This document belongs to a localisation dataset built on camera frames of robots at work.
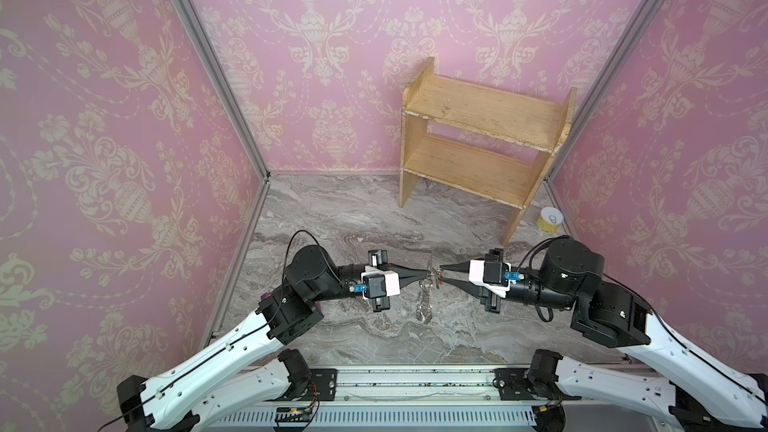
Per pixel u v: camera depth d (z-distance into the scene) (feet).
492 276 1.32
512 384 2.40
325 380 2.45
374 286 1.33
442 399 2.39
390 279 1.38
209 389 1.40
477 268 1.36
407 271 1.68
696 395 1.34
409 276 1.64
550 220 3.27
